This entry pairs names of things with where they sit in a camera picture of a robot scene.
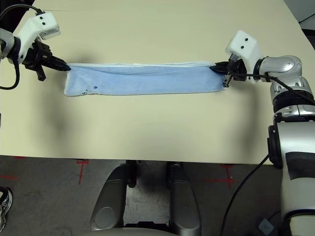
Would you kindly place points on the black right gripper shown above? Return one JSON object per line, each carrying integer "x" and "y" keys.
{"x": 237, "y": 71}

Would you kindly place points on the grey robot pelvis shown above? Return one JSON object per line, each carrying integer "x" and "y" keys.
{"x": 135, "y": 232}

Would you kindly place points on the small blue floor object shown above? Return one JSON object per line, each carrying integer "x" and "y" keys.
{"x": 265, "y": 226}

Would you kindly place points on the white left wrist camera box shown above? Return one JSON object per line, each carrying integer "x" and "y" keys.
{"x": 41, "y": 24}

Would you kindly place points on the grey bystander sneaker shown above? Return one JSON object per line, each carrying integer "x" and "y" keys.
{"x": 5, "y": 204}

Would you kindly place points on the red floor tape mark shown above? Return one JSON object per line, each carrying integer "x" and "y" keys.
{"x": 81, "y": 174}
{"x": 229, "y": 180}

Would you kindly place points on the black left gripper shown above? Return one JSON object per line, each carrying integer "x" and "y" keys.
{"x": 37, "y": 56}

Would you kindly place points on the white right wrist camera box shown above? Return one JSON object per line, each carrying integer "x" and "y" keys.
{"x": 243, "y": 44}

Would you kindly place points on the light blue towel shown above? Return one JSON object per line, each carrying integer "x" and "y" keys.
{"x": 147, "y": 81}

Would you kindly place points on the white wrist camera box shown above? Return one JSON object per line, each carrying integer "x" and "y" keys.
{"x": 243, "y": 44}
{"x": 41, "y": 24}

